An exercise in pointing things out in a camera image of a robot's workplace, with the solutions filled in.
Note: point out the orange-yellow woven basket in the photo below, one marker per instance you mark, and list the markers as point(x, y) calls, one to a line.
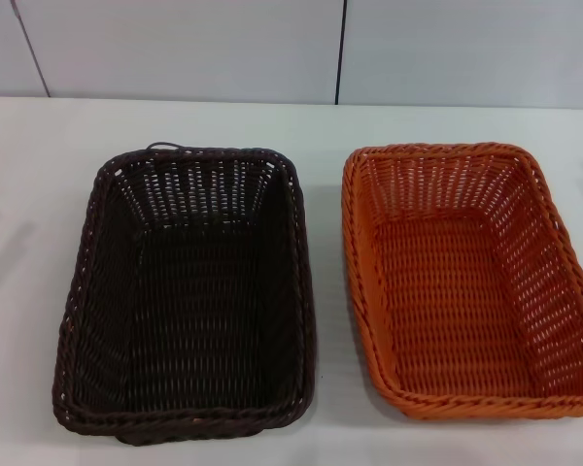
point(447, 301)

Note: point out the dark brown woven basket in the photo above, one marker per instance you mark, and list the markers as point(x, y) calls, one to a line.
point(189, 310)

